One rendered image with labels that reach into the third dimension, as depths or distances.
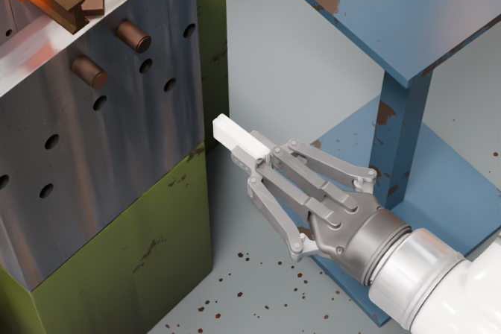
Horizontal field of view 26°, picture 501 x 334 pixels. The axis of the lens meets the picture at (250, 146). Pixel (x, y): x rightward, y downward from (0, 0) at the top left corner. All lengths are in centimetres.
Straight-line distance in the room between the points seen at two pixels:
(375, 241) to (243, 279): 115
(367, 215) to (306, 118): 130
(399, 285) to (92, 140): 62
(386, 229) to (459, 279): 9
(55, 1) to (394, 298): 51
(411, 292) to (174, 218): 90
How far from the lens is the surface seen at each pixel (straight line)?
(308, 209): 109
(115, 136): 156
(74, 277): 175
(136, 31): 139
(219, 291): 217
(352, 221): 109
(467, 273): 104
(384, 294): 105
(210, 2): 197
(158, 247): 191
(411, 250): 104
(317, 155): 112
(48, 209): 155
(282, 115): 239
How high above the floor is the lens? 195
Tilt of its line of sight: 56 degrees down
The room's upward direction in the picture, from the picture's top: straight up
